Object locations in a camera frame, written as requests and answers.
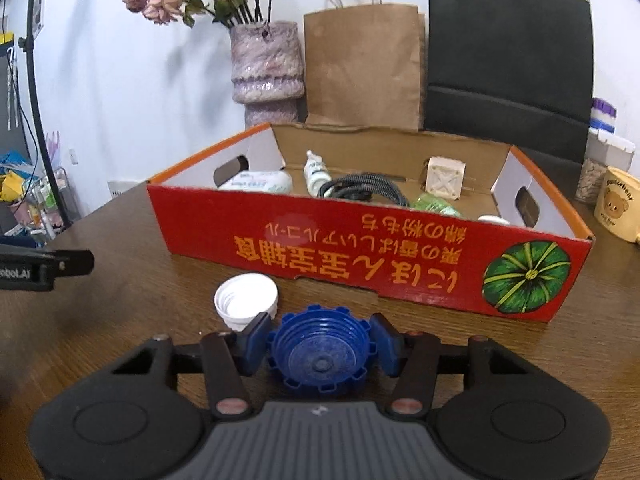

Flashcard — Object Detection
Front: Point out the clear jar with white beads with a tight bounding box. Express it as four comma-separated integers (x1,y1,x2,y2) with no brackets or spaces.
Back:
219,170,293,194

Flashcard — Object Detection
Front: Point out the purple white object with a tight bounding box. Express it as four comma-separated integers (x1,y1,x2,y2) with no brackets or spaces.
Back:
590,98,617,133

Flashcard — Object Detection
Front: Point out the white spray bottle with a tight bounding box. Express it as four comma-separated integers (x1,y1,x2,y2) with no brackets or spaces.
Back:
304,150,332,197

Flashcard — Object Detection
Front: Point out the red cardboard box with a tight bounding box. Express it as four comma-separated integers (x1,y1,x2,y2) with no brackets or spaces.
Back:
148,125,593,322

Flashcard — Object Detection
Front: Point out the small white bottle cap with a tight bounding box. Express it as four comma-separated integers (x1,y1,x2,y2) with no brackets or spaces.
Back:
213,273,279,332

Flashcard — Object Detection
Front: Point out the black paper bag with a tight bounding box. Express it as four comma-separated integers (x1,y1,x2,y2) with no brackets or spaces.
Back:
422,0,595,164

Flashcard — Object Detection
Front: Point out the wire rack with clutter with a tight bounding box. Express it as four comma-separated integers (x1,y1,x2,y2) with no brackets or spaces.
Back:
1,151,80,247

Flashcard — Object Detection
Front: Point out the yellow bear mug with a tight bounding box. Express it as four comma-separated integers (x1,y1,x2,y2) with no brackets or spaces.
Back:
594,166,640,244

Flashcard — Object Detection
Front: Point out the white power adapter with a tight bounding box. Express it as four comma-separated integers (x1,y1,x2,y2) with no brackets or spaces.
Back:
425,156,466,200

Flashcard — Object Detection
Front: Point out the blue plastic lid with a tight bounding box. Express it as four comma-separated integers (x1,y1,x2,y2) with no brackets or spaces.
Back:
267,304,378,398

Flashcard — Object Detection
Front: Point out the brown paper bag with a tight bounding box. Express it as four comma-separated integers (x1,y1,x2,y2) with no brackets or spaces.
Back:
304,0,425,131

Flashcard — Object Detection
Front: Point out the green transparent bottle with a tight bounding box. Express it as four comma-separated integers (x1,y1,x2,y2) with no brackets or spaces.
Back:
411,193,462,218

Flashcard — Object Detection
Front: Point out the black light stand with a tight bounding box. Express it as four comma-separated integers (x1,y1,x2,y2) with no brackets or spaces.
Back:
16,0,74,226

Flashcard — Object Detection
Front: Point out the braided black cable bundle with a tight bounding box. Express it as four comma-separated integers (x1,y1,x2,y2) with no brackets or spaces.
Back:
316,171,412,208

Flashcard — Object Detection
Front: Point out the clear food container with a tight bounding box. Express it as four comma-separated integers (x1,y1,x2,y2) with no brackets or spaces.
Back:
575,128,636,205

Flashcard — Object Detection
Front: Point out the pink textured vase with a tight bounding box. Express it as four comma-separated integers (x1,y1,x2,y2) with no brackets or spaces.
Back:
230,21,305,128

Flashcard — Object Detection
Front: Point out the large white lid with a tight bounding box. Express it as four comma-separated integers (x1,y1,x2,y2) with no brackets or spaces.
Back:
477,214,511,226

